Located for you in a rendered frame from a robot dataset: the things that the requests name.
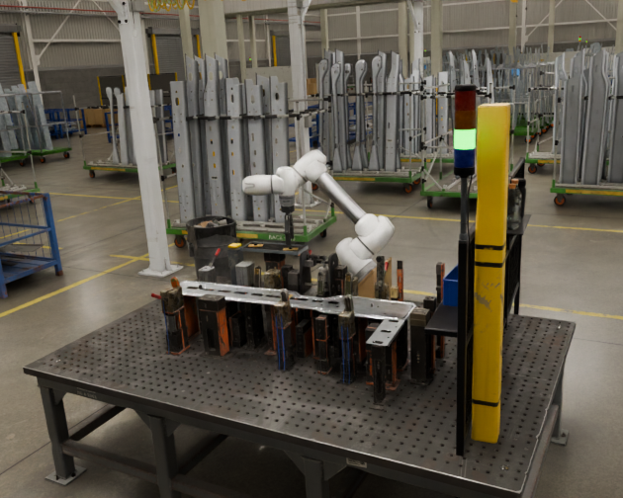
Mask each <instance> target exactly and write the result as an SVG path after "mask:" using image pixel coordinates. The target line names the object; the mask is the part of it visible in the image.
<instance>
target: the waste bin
mask: <svg viewBox="0 0 623 498"><path fill-rule="evenodd" d="M235 229H236V221H235V220H234V219H233V218H230V217H226V216H218V215H209V216H201V217H197V218H193V219H191V220H189V221H187V222H186V231H187V232H188V236H187V241H188V249H189V256H190V257H194V263H195V270H196V276H197V279H198V278H199V273H198V270H200V269H202V268H203V267H205V266H209V264H210V263H212V261H213V259H214V257H215V254H216V252H217V250H218V249H219V248H220V249H221V251H220V253H219V255H218V257H217V258H216V260H215V261H214V265H213V267H215V269H216V276H222V277H230V278H231V274H230V266H229V265H228V256H227V249H228V245H230V244H232V243H238V239H237V236H236V231H235Z"/></svg>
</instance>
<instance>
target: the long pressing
mask: <svg viewBox="0 0 623 498"><path fill-rule="evenodd" d="M179 285H180V286H181V287H182V293H183V295H187V296H196V297H201V296H203V295H204V294H215V295H225V300H232V301H241V302H249V303H258V304H267V305H275V304H276V303H277V302H278V301H280V300H281V298H278V297H268V296H266V295H275V296H280V291H281V290H273V289H263V288H254V287H244V286H234V285H224V284H215V283H205V282H195V281H183V282H182V283H180V284H179ZM199 285H202V287H203V288H202V289H201V290H199V289H197V290H195V289H187V288H189V287H191V288H198V287H199ZM204 289H210V290H204ZM222 291H230V292H222ZM236 292H247V294H240V293H236ZM254 293H256V294H264V295H263V296H259V295H252V294H254ZM288 294H292V295H293V296H292V297H293V298H303V299H307V300H296V299H290V305H291V307H293V308H302V309H311V310H316V311H319V312H322V313H327V314H335V315H339V314H340V313H341V312H342V311H343V310H344V309H345V304H344V297H345V295H337V296H332V297H314V296H305V295H300V294H299V293H298V292H296V291H292V290H288ZM352 297H353V305H354V313H355V317H362V318H370V319H379V320H384V319H385V318H391V319H399V320H404V321H407V320H408V319H409V314H410V312H411V311H412V310H413V308H414V307H416V305H415V303H413V302H408V301H398V300H388V299H378V298H368V297H359V296H352ZM314 300H322V302H314ZM330 302H338V303H337V304H333V303H330ZM371 303H373V307H371ZM336 306H338V307H336ZM377 306H379V307H377ZM385 313H386V314H385Z"/></svg>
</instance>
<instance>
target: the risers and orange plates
mask: <svg viewBox="0 0 623 498"><path fill-rule="evenodd" d="M225 303H226V308H225V316H226V326H227V334H228V343H229V345H230V346H232V347H235V348H241V347H242V346H243V345H244V344H246V343H247V339H246V328H245V317H244V313H242V312H241V311H240V310H237V301H232V300H226V301H225ZM332 328H333V349H334V352H333V356H334V357H333V358H337V359H339V358H340V357H341V355H342V349H341V342H340V339H338V338H339V325H338V315H335V317H334V318H333V327H332ZM296 331H297V332H296V341H297V357H298V358H306V357H307V356H308V355H309V354H310V353H311V352H312V351H313V346H312V327H311V321H310V320H307V319H303V320H302V321H301V322H300V323H299V324H298V325H297V326H296Z"/></svg>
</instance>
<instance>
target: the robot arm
mask: <svg viewBox="0 0 623 498"><path fill-rule="evenodd" d="M326 161H327V160H326V157H325V156H324V155H323V154H322V153H321V152H320V151H319V150H312V151H310V152H308V153H307V154H306V155H304V156H303V157H302V158H301V159H300V160H299V161H298V162H297V163H296V164H295V165H294V166H293V167H292V168H291V167H287V166H284V167H279V168H278V170H277V172H276V175H254V176H249V177H246V178H245V179H244V180H243V181H242V189H243V192H244V193H245V194H247V195H252V196H264V195H269V194H279V202H280V205H281V212H284V213H285V216H284V218H285V232H284V234H285V239H286V246H287V245H291V239H294V225H293V217H292V212H293V211H295V203H296V198H295V196H296V195H295V190H296V189H297V188H299V187H301V186H302V185H303V184H305V183H306V182H307V181H310V182H312V183H314V184H317V185H318V186H319V187H320V188H321V189H322V190H323V191H324V192H325V194H326V195H327V196H328V197H329V198H330V199H331V200H332V201H333V202H334V203H335V204H336V205H337V206H338V207H339V208H340V209H341V210H342V212H343V213H344V214H345V215H346V216H347V217H348V218H349V219H350V220H351V221H352V222H353V223H354V224H355V231H356V232H357V234H358V236H357V237H356V238H355V239H352V238H350V237H349V238H344V239H343V240H342V241H341V242H340V243H339V244H338V245H337V247H336V254H337V256H338V259H339V261H340V262H341V264H342V265H347V268H348V269H347V271H348V272H349V273H352V274H353V276H354V277H358V284H359V283H360V282H361V281H362V280H363V279H364V278H365V277H366V276H367V275H368V274H369V273H370V272H371V271H372V269H375V268H376V267H377V264H376V263H375V262H374V261H373V260H372V257H373V256H374V255H375V254H376V253H377V252H379V251H380V250H381V249H382V248H383V247H384V246H385V245H386V244H387V243H388V242H389V241H390V239H391V237H392V236H393V233H394V231H395V227H394V226H393V225H392V223H391V222H390V221H389V219H388V218H387V217H385V216H382V215H380V216H378V217H376V216H374V215H373V214H370V213H368V214H367V213H365V212H364V211H363V210H362V209H361V208H360V207H359V206H358V205H357V204H356V203H355V202H354V201H353V199H352V198H351V197H350V196H349V195H348V194H347V193H346V192H345V191H344V190H343V189H342V188H341V187H340V186H339V184H338V183H337V182H336V181H335V180H334V179H333V178H332V177H331V176H330V175H329V174H328V173H327V168H326V166H325V164H326Z"/></svg>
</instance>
